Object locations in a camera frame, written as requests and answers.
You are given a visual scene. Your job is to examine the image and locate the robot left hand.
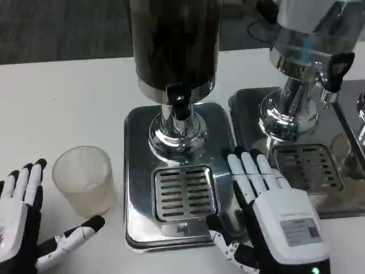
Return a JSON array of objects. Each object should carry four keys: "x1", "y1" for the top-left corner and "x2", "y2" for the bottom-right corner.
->
[{"x1": 0, "y1": 158, "x2": 106, "y2": 274}]

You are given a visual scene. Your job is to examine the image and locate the black tap of steel dispenser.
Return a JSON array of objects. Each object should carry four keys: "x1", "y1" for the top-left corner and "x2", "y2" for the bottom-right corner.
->
[{"x1": 319, "y1": 53, "x2": 356, "y2": 103}]

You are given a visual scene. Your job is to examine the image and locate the dark drink dispenser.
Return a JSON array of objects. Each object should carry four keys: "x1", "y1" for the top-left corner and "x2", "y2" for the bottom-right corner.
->
[{"x1": 123, "y1": 0, "x2": 249, "y2": 249}]

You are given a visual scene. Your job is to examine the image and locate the steel clear drink dispenser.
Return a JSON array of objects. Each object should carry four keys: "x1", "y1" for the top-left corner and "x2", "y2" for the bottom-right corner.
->
[{"x1": 228, "y1": 0, "x2": 365, "y2": 220}]

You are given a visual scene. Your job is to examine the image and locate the black tap of dark dispenser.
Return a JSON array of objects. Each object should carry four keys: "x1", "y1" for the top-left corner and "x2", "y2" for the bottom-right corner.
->
[{"x1": 166, "y1": 82, "x2": 196, "y2": 120}]

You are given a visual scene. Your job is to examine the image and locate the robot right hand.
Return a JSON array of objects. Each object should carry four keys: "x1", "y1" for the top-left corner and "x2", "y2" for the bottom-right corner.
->
[{"x1": 205, "y1": 146, "x2": 332, "y2": 274}]

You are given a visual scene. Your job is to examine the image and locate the black cable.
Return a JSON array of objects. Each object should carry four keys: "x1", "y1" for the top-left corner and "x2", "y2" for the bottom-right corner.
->
[{"x1": 246, "y1": 11, "x2": 279, "y2": 39}]

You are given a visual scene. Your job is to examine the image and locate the drip grid of dark dispenser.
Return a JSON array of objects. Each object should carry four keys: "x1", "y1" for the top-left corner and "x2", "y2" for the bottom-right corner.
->
[{"x1": 153, "y1": 167, "x2": 220, "y2": 222}]

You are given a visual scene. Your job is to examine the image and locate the clear ribbed glass cup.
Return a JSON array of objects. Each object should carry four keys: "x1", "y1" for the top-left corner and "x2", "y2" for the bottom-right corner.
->
[{"x1": 51, "y1": 146, "x2": 117, "y2": 217}]

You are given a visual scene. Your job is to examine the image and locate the drip grid of steel dispenser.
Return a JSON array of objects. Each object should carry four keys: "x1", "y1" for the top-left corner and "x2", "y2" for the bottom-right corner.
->
[{"x1": 272, "y1": 143, "x2": 344, "y2": 192}]

